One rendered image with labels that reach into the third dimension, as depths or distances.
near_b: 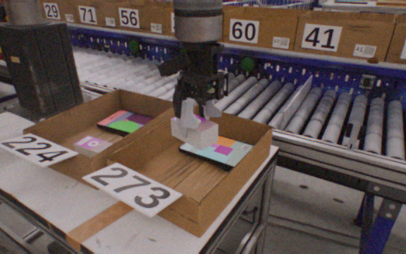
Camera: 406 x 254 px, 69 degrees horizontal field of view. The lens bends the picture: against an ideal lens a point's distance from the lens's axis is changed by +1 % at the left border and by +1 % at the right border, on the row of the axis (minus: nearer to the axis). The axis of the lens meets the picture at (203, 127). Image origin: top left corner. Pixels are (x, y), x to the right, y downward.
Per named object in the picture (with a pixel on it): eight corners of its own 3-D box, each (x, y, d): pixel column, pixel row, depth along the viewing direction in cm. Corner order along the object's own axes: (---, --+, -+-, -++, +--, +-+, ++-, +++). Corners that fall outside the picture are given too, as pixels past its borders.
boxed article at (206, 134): (201, 151, 64) (201, 132, 61) (171, 135, 70) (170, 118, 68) (218, 141, 67) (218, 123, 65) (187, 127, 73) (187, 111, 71)
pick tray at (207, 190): (109, 189, 75) (103, 157, 71) (195, 129, 103) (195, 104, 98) (200, 240, 61) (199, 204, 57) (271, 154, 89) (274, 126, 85)
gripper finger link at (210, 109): (219, 135, 66) (213, 101, 61) (201, 126, 70) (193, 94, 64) (228, 127, 68) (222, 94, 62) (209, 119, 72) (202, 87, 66)
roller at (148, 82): (120, 99, 139) (118, 89, 137) (180, 70, 179) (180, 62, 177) (127, 101, 137) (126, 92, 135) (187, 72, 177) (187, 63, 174)
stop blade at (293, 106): (280, 133, 107) (283, 111, 103) (307, 92, 142) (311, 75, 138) (281, 133, 107) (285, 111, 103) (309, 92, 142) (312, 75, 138)
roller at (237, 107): (216, 125, 117) (216, 113, 114) (261, 85, 156) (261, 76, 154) (227, 128, 114) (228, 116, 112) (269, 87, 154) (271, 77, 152)
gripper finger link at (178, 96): (174, 119, 60) (180, 77, 58) (169, 117, 61) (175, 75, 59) (190, 117, 64) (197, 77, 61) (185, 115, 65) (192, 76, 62)
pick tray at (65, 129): (29, 159, 87) (20, 130, 82) (122, 111, 116) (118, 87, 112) (97, 191, 75) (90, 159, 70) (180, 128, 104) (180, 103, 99)
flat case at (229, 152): (236, 172, 79) (236, 167, 78) (178, 152, 87) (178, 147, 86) (255, 149, 89) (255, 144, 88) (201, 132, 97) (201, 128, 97)
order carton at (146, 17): (118, 30, 197) (114, 3, 189) (146, 24, 219) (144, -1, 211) (165, 37, 180) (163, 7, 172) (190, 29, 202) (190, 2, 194)
